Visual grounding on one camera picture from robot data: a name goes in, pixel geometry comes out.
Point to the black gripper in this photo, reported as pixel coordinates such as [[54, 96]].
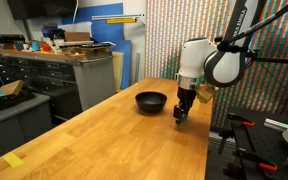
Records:
[[186, 98]]

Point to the green block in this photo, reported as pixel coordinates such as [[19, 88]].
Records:
[[183, 117]]

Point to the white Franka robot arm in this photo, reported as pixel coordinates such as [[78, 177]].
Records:
[[217, 53]]

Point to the black bowl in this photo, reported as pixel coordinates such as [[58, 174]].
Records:
[[151, 101]]

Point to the wooden block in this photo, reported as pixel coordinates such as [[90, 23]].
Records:
[[12, 88]]

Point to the colourful striped backdrop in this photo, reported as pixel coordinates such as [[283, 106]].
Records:
[[164, 40]]

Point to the black perforated breadboard table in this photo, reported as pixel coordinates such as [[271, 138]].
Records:
[[267, 143]]

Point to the aluminium extrusion bar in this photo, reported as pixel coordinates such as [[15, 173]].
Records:
[[276, 124]]

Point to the blue foam board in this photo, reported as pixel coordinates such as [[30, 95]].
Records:
[[112, 33]]

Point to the yellow spirit level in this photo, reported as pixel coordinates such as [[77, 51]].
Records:
[[121, 20]]

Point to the gray drawer cabinet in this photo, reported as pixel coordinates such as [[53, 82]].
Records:
[[60, 80]]

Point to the brown cardboard box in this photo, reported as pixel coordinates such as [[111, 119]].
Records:
[[77, 36]]

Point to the wooden worktop plank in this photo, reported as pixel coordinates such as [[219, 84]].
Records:
[[34, 54]]

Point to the gray storage bin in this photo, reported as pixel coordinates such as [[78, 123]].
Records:
[[17, 123]]

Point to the black mat in bin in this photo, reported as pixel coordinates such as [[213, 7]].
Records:
[[7, 101]]

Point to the tan wrist camera box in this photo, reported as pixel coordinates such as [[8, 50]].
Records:
[[206, 93]]

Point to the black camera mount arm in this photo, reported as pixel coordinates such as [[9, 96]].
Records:
[[274, 60]]

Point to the white metal rail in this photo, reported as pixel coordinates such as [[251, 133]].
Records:
[[117, 16]]

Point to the black wall monitor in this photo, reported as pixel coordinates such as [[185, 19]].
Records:
[[42, 8]]

